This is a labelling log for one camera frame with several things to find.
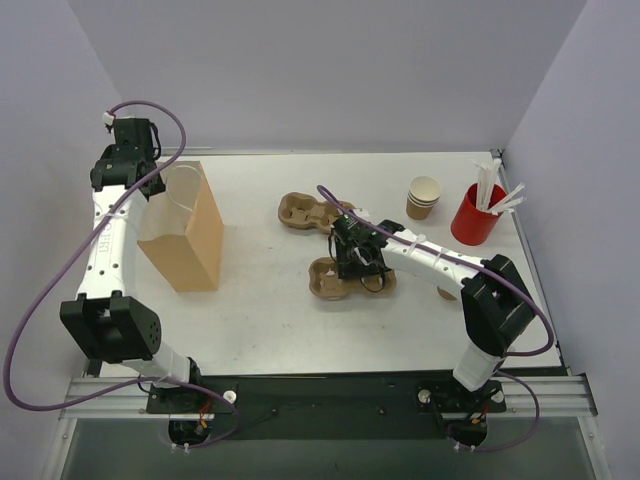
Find pulp cup carrier tray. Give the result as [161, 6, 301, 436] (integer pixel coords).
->
[308, 257, 397, 300]

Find brown paper takeout bag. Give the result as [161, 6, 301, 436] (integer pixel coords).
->
[138, 161, 224, 293]

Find kraft paper coffee cup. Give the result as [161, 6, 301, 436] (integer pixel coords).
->
[437, 287, 457, 301]

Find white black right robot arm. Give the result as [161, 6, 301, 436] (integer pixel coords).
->
[330, 215, 535, 392]

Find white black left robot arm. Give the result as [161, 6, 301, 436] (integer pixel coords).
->
[60, 117, 205, 412]

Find lower pulp cup carrier stack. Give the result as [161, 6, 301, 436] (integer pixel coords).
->
[277, 192, 342, 234]

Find stacked kraft paper cups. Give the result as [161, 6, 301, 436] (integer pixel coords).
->
[406, 176, 442, 220]

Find red cylindrical straw holder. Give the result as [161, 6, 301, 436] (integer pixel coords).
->
[450, 183, 501, 246]

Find white wrapped straws bundle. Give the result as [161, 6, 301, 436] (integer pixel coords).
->
[475, 158, 525, 217]

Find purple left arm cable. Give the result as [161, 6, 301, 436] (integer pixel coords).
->
[3, 100, 240, 449]

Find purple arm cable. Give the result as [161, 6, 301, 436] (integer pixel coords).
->
[316, 184, 557, 454]
[3, 100, 240, 449]

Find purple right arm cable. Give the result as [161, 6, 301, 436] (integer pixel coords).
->
[316, 184, 557, 454]

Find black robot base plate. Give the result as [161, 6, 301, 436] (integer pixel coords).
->
[146, 370, 506, 440]

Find aluminium front frame rail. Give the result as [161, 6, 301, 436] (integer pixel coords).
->
[61, 372, 598, 419]

